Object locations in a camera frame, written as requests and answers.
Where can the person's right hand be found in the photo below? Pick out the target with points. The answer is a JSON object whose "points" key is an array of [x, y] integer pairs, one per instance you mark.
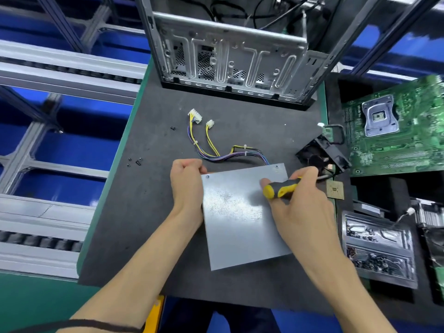
{"points": [[302, 208]]}

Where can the person's left hand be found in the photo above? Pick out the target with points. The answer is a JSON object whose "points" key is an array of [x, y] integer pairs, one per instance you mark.
{"points": [[186, 187]]}

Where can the small black screws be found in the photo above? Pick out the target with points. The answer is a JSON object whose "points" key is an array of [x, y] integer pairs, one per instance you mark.
{"points": [[135, 162]]}

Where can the grey power supply cover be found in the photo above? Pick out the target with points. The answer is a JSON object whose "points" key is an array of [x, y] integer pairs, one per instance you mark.
{"points": [[239, 218]]}

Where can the person's left forearm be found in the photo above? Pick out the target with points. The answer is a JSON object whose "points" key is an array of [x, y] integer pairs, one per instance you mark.
{"points": [[121, 287]]}

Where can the person's dark trousers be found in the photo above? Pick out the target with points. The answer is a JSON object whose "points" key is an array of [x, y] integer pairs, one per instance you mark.
{"points": [[215, 322]]}

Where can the small square processor chip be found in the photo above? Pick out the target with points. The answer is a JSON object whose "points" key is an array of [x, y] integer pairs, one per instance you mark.
{"points": [[336, 190]]}

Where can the black cooling fan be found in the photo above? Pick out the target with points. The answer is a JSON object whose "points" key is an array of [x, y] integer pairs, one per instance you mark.
{"points": [[322, 152]]}

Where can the black foam work mat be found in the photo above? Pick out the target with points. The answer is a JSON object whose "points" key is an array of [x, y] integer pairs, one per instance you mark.
{"points": [[159, 107]]}

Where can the clear plastic screw tray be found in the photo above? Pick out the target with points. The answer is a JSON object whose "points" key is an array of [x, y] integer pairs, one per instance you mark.
{"points": [[378, 247]]}

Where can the black foam parts tray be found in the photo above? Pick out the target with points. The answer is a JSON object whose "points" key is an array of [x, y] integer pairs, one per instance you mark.
{"points": [[388, 194]]}

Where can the green motherboard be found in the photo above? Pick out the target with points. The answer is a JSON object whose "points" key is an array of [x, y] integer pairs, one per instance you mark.
{"points": [[399, 125]]}

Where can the silver heatsink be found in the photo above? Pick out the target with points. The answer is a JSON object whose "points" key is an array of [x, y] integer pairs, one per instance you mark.
{"points": [[431, 215]]}

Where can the yellow button box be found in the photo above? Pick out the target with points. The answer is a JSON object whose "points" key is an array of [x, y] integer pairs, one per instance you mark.
{"points": [[154, 315]]}

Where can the silver computer tower chassis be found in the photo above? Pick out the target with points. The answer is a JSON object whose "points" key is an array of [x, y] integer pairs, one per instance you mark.
{"points": [[229, 59]]}

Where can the black hard disk drive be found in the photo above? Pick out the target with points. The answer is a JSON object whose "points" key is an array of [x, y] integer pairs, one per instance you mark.
{"points": [[438, 260]]}

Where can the aluminium conveyor frame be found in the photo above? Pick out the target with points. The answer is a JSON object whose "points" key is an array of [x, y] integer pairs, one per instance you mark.
{"points": [[62, 69]]}

